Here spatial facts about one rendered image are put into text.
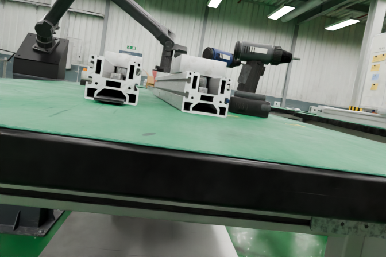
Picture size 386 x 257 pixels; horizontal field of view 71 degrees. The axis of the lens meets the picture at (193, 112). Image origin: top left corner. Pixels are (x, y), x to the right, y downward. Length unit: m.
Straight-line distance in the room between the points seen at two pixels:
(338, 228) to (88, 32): 12.71
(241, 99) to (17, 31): 13.35
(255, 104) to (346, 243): 0.50
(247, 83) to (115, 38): 11.93
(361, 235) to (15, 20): 13.87
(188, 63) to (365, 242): 0.46
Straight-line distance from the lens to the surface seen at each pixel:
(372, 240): 0.44
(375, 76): 4.30
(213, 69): 0.65
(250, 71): 0.84
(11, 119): 0.27
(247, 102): 0.82
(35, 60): 1.56
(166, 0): 12.85
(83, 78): 1.21
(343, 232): 0.41
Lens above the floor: 0.83
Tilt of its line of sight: 4 degrees down
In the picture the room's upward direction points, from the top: 9 degrees clockwise
